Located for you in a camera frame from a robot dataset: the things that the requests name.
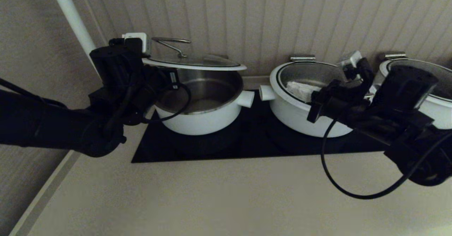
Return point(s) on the white round cooking pot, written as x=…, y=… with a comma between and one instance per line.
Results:
x=201, y=124
x=289, y=119
x=436, y=114

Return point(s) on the white support pole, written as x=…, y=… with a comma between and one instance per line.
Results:
x=70, y=10

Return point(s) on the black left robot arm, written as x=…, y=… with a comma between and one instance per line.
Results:
x=42, y=130

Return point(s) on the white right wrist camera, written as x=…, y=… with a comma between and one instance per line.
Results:
x=351, y=58

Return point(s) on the wide black glass cooktop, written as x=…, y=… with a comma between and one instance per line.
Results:
x=247, y=147

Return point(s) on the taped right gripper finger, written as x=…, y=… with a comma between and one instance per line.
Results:
x=300, y=95
x=303, y=87

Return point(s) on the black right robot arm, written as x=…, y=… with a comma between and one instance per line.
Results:
x=406, y=87

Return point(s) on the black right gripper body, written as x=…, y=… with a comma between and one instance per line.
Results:
x=339, y=98

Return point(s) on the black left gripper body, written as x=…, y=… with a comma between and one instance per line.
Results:
x=159, y=84

